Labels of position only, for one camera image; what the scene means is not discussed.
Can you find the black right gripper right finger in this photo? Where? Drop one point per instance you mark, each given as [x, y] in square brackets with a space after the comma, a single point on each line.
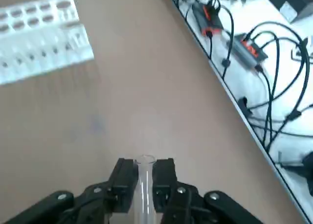
[166, 185]

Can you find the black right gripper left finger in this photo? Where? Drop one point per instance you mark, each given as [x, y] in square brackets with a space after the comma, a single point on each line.
[119, 185]

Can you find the black and orange adapter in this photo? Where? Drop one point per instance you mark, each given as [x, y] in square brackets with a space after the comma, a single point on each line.
[249, 50]
[207, 16]

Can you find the white test tube rack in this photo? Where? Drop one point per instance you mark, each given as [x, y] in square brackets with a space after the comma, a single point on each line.
[44, 38]

